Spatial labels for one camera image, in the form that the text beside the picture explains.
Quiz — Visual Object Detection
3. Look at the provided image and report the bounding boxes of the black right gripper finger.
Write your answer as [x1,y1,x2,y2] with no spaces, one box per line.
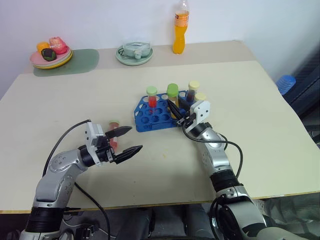
[166,99,186,122]
[178,98,193,113]

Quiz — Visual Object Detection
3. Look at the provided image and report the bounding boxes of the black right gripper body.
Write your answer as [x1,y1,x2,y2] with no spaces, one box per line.
[176,111,197,127]

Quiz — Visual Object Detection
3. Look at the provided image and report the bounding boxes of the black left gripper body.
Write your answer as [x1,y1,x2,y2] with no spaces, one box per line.
[92,135,117,164]

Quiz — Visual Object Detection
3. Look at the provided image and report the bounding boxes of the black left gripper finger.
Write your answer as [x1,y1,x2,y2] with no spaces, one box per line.
[115,144,144,165]
[104,126,133,138]

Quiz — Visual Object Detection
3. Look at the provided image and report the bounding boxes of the pink-capped red liquid test tube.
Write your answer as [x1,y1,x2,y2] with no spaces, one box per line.
[107,120,122,151]

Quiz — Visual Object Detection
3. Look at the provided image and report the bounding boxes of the green-capped yellow liquid test tube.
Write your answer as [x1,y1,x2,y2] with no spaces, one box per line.
[166,83,180,119]

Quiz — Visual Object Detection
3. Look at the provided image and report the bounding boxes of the pale-yellow-capped dark liquid test tube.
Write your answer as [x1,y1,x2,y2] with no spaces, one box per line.
[187,80,201,104]

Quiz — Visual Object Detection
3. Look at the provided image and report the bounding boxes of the blue test tube rack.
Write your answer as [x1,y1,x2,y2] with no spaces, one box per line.
[133,90,201,133]

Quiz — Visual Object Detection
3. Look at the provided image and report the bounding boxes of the light-green-capped red liquid test tube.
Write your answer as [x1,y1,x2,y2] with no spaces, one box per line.
[145,85,159,115]

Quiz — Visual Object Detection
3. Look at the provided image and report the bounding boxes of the pale green round plate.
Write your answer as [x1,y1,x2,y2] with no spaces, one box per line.
[115,43,154,67]

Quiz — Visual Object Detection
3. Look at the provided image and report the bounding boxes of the orange soda plastic bottle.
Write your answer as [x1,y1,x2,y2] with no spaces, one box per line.
[172,0,190,55]

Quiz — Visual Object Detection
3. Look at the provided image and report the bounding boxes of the green placemat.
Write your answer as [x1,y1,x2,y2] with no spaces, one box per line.
[33,48,100,77]

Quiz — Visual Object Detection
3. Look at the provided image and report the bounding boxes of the plates with toy food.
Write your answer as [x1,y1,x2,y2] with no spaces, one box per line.
[32,49,74,70]

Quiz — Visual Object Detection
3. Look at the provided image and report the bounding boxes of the dark rounded shape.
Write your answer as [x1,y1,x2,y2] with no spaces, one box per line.
[185,203,216,240]

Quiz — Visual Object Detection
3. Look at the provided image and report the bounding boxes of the stack of blue cups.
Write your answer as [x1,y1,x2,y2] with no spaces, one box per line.
[275,74,297,96]

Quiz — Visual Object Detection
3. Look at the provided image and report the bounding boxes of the dark toy fruit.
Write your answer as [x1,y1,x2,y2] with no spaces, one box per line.
[40,48,57,62]

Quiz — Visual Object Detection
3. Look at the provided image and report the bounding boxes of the pink toy apple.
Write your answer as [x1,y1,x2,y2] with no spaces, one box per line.
[48,36,69,54]

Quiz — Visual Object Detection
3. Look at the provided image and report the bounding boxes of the pink plate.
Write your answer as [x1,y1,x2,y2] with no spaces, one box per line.
[29,48,72,67]

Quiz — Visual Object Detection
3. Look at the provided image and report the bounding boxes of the orange toy fruit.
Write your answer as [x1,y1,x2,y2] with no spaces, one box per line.
[36,41,51,54]

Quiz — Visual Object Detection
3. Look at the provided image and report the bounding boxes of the black chair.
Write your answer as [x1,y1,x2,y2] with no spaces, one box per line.
[284,43,320,151]

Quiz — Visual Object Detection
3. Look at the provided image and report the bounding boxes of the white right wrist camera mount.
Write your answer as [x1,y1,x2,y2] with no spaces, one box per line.
[185,99,211,133]

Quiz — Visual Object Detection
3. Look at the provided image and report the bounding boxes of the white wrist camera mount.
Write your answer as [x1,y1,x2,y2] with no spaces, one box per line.
[83,122,105,168]
[185,99,211,133]

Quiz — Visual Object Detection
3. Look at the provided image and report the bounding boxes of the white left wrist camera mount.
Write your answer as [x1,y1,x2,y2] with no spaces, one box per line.
[83,122,105,168]

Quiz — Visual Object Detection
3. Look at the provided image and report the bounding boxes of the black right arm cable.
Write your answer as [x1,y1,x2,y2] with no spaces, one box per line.
[181,122,245,240]

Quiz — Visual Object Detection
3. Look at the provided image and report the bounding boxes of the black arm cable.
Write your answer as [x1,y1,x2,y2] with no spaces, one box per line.
[42,120,112,240]
[181,122,245,240]

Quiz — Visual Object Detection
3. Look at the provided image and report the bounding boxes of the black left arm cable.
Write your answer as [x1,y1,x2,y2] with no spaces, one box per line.
[42,120,112,240]

